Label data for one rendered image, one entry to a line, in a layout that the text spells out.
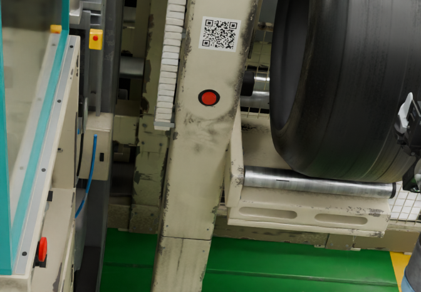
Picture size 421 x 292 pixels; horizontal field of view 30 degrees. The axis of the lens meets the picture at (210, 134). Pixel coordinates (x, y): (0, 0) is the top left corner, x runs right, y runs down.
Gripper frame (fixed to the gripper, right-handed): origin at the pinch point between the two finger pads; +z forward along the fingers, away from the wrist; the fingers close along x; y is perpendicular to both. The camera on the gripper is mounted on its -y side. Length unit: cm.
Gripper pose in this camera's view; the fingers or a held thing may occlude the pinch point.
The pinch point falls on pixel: (408, 109)
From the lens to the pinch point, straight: 145.0
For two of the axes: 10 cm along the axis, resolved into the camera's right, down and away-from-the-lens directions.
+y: 1.3, -8.2, -5.5
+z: -0.2, -5.6, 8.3
